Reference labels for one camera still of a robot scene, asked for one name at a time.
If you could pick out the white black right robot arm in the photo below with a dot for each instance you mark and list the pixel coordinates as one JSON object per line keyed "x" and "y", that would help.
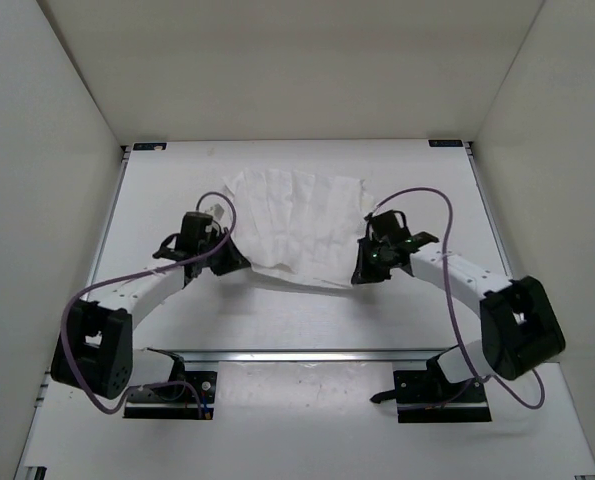
{"x": 519, "y": 329}

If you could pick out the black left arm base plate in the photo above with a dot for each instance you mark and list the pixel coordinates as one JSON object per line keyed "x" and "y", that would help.
{"x": 169, "y": 388}

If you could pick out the right corner marker label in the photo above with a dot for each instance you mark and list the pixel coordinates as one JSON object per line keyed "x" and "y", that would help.
{"x": 445, "y": 143}

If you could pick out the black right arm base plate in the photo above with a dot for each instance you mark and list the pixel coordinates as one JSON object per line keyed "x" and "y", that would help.
{"x": 423, "y": 399}

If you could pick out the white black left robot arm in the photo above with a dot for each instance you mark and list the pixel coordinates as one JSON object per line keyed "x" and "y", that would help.
{"x": 99, "y": 355}

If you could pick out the aluminium table edge rail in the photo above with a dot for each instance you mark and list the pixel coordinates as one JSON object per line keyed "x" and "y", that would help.
{"x": 302, "y": 355}

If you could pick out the corner marker label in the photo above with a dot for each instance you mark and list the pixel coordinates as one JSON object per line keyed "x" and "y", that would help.
{"x": 445, "y": 143}
{"x": 149, "y": 146}

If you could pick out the left corner marker label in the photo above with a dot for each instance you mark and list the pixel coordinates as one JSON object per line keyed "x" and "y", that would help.
{"x": 149, "y": 146}

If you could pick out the white pleated skirt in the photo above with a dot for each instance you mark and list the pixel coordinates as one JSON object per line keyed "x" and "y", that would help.
{"x": 298, "y": 227}

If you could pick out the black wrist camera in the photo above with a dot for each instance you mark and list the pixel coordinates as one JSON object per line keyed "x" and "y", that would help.
{"x": 390, "y": 227}
{"x": 195, "y": 230}

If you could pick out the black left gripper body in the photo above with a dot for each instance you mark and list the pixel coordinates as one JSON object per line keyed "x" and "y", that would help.
{"x": 216, "y": 235}

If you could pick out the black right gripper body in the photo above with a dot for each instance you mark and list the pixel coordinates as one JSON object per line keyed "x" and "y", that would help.
{"x": 385, "y": 246}

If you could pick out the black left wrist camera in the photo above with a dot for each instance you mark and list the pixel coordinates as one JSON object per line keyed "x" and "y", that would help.
{"x": 195, "y": 230}

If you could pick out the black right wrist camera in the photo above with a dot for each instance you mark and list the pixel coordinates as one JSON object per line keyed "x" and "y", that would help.
{"x": 390, "y": 227}

